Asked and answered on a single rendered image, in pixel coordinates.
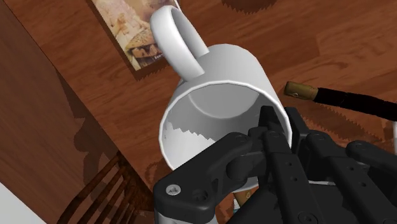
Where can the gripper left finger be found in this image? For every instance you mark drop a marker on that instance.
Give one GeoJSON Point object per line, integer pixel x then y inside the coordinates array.
{"type": "Point", "coordinates": [217, 173]}

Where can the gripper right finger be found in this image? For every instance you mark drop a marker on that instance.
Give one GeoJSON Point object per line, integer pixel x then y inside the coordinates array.
{"type": "Point", "coordinates": [347, 186]}

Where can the white mug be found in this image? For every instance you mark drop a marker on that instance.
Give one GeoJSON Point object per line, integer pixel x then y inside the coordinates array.
{"type": "Point", "coordinates": [232, 65]}

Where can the black tool with brass tip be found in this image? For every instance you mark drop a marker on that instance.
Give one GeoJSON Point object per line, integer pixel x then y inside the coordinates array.
{"type": "Point", "coordinates": [347, 100]}

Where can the brown wooden chair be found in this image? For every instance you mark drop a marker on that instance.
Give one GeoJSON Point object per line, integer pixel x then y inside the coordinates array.
{"type": "Point", "coordinates": [102, 189]}

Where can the brown wooden table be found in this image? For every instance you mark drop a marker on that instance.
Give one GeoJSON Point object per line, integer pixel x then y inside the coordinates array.
{"type": "Point", "coordinates": [294, 34]}

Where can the book with picture cover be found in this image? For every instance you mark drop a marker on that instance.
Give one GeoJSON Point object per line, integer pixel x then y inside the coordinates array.
{"type": "Point", "coordinates": [130, 28]}

